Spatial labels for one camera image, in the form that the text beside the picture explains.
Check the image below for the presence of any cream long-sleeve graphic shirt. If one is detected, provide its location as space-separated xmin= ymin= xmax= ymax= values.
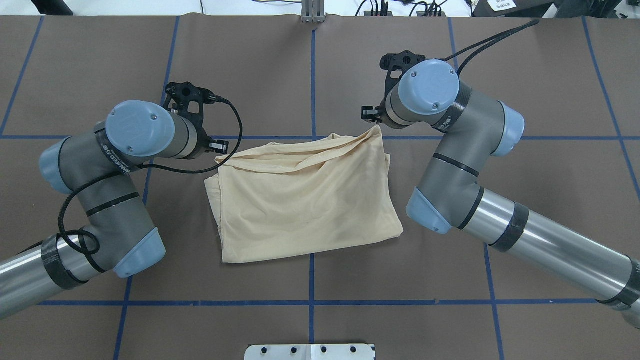
xmin=205 ymin=125 xmax=403 ymax=264

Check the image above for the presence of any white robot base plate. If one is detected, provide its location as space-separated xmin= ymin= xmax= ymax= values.
xmin=244 ymin=343 xmax=377 ymax=360

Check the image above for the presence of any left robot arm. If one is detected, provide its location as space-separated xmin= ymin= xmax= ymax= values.
xmin=0 ymin=82 xmax=236 ymax=319

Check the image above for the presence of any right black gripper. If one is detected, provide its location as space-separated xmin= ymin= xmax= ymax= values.
xmin=361 ymin=50 xmax=426 ymax=126

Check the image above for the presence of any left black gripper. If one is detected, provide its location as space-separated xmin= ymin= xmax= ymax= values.
xmin=165 ymin=82 xmax=229 ymax=160

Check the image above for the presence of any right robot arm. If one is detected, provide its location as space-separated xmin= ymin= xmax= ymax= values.
xmin=361 ymin=50 xmax=639 ymax=328

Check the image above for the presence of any aluminium frame post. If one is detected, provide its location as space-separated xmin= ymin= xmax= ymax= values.
xmin=301 ymin=0 xmax=326 ymax=23

